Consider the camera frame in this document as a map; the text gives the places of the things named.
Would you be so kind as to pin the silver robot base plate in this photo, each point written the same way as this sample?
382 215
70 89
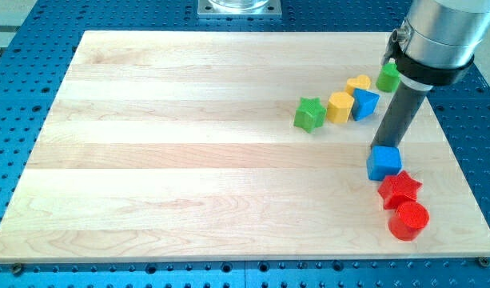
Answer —
238 8

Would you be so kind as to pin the blue perforated table plate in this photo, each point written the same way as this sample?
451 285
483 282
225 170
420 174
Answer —
35 62

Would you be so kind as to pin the blue cube block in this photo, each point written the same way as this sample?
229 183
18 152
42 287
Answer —
383 161

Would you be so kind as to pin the yellow heart block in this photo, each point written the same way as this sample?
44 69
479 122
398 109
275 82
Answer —
361 81

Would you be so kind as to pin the green star block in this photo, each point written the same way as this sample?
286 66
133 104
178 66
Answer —
310 114

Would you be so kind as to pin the wooden board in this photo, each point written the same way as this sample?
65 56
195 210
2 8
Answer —
180 146

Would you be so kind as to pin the yellow hexagon block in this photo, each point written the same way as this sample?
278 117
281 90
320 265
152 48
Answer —
339 107

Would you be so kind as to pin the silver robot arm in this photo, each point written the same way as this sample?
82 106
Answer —
443 34

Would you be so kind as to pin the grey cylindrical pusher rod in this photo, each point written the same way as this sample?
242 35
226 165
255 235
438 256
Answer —
401 111

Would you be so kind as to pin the red cylinder block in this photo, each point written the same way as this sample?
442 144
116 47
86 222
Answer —
409 219

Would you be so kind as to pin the red star block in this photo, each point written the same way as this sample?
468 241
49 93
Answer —
397 189

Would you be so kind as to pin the blue triangle block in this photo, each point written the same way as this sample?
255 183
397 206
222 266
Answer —
364 103

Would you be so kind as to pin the green cylinder block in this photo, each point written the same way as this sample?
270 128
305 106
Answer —
389 78

